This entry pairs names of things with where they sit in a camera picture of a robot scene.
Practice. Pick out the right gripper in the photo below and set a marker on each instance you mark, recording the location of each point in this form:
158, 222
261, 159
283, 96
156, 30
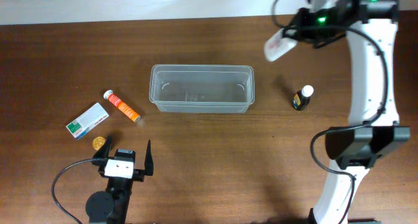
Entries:
298, 34

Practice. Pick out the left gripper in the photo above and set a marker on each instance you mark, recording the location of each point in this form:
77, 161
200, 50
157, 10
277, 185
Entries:
99, 158

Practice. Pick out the gold foil coin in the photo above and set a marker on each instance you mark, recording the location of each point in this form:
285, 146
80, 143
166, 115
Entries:
98, 142

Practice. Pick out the white spray bottle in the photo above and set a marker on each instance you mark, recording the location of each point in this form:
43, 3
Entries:
277, 45

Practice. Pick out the white green medicine box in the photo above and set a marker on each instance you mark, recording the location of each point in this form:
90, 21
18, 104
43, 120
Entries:
87, 121

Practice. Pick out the orange tablet tube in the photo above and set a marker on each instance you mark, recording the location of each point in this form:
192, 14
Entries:
110, 96

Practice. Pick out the dark dropper bottle white cap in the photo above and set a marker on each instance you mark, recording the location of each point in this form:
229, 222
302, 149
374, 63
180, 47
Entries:
302, 97

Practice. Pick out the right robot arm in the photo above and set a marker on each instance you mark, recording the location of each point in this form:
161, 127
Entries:
373, 128

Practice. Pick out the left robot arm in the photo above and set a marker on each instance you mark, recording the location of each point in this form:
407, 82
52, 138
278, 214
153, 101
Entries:
111, 205

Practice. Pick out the clear plastic container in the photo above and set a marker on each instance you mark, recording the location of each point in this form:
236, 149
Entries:
217, 89

